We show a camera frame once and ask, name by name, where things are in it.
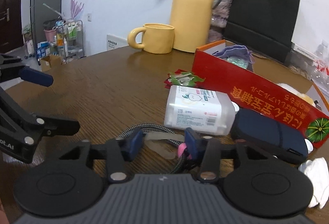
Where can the left water bottle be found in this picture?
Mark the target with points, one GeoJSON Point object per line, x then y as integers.
{"type": "Point", "coordinates": [319, 70]}

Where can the red green candy wrappers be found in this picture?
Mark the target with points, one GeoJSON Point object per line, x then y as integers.
{"type": "Point", "coordinates": [183, 78]}

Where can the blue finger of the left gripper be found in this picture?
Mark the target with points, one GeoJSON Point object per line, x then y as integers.
{"type": "Point", "coordinates": [36, 77]}

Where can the navy blue zip pouch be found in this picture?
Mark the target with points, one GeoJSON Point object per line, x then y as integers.
{"type": "Point", "coordinates": [284, 142]}

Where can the purple knitted cloth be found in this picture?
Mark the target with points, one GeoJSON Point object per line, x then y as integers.
{"type": "Point", "coordinates": [238, 51]}

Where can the white flat box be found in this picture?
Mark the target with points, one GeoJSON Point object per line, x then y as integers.
{"type": "Point", "coordinates": [301, 57]}

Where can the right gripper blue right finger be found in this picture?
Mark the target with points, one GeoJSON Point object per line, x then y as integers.
{"type": "Point", "coordinates": [191, 141]}

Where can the small cardboard box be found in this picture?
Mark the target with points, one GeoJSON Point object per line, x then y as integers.
{"type": "Point", "coordinates": [49, 62]}

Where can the white tissue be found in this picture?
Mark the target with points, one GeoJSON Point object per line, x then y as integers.
{"type": "Point", "coordinates": [317, 172]}

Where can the dark brown door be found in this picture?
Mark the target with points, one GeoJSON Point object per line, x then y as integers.
{"type": "Point", "coordinates": [11, 26]}

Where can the yellow thermos jug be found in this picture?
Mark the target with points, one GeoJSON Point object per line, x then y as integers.
{"type": "Point", "coordinates": [191, 20]}

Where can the metal wire storage rack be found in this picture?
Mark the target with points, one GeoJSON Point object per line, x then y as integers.
{"type": "Point", "coordinates": [65, 38]}

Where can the clear cotton swab box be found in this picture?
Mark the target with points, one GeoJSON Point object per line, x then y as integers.
{"type": "Point", "coordinates": [205, 111]}

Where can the black paper shopping bag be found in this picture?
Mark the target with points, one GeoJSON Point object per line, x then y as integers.
{"type": "Point", "coordinates": [264, 26]}

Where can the yellow ceramic mug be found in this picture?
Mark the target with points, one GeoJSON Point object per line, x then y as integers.
{"type": "Point", "coordinates": [153, 38]}

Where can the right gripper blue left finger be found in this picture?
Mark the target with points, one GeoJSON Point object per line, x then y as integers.
{"type": "Point", "coordinates": [133, 144]}

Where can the red orange cardboard box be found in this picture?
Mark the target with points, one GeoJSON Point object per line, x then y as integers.
{"type": "Point", "coordinates": [257, 89]}

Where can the iridescent plastic packet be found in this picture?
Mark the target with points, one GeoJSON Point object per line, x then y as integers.
{"type": "Point", "coordinates": [240, 62]}

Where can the pink textured vase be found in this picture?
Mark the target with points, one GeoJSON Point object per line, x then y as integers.
{"type": "Point", "coordinates": [219, 20]}

